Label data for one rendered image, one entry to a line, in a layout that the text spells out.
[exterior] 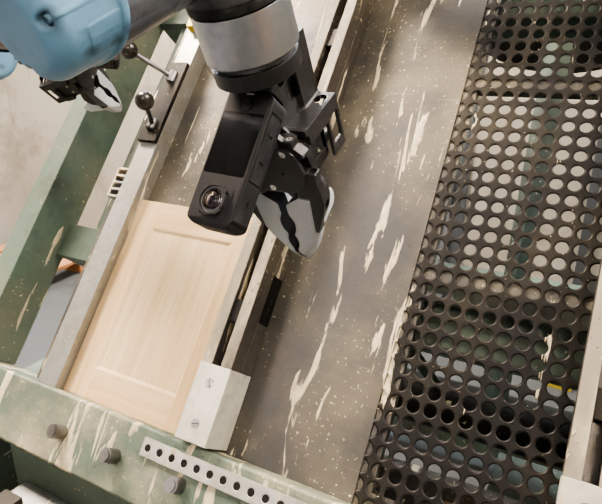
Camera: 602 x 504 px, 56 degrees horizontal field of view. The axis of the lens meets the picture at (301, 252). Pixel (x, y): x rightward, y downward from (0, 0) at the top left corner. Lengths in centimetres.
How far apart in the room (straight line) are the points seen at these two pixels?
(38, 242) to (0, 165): 363
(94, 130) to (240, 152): 103
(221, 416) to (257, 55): 64
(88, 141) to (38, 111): 331
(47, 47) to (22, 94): 453
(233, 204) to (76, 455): 76
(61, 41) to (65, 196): 109
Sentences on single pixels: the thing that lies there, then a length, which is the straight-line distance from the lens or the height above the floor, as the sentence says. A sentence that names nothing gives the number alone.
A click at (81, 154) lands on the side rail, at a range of 143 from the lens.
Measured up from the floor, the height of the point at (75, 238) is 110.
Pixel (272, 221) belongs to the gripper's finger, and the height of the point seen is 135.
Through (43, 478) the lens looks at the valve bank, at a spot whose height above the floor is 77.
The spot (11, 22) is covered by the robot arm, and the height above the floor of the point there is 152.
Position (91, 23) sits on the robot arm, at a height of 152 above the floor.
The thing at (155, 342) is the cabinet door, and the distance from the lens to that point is 109.
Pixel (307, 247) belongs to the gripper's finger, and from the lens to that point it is 54.
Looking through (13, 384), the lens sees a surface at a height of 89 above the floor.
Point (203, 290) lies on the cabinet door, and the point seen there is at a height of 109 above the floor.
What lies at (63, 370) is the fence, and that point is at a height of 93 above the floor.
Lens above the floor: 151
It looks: 20 degrees down
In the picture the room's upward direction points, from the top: straight up
